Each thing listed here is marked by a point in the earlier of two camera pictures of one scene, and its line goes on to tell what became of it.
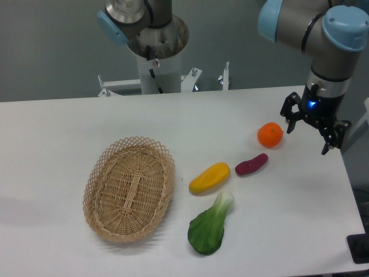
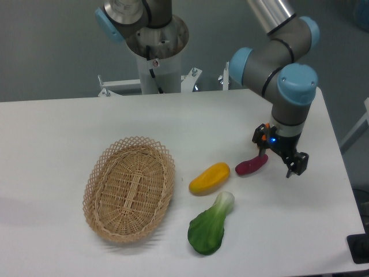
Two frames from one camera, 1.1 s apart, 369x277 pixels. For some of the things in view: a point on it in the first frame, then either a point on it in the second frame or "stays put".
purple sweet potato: [250, 165] stays put
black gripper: [320, 110] -> [286, 145]
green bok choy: [206, 229] stays put
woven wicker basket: [128, 188] stays put
